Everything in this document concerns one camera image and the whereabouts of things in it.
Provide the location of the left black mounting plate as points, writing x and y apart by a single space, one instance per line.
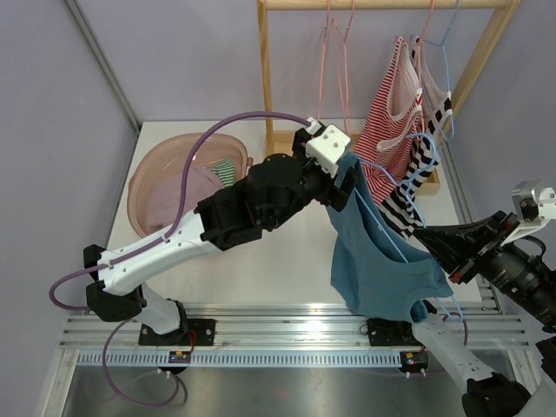
201 332

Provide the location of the slotted cable duct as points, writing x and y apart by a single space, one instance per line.
128 358

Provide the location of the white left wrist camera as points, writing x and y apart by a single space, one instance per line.
327 145

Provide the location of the teal blue tank top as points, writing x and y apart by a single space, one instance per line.
376 272

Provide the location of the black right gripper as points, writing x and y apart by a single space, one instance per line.
461 241

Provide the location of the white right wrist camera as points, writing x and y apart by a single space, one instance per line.
534 202

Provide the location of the red striped tank top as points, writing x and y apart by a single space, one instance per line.
395 113

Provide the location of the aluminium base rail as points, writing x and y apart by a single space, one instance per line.
309 326

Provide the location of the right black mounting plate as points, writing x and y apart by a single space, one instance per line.
385 333

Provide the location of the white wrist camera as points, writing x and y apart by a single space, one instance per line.
534 202
327 145

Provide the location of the pink plastic basin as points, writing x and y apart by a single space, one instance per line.
156 186

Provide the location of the black mounting plate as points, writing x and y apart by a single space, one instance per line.
385 333
201 332

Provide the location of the green striped tank top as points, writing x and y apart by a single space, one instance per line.
225 171

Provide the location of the black white striped tank top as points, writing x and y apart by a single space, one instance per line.
399 208

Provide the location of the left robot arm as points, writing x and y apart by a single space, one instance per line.
272 192

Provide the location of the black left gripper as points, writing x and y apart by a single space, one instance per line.
329 189

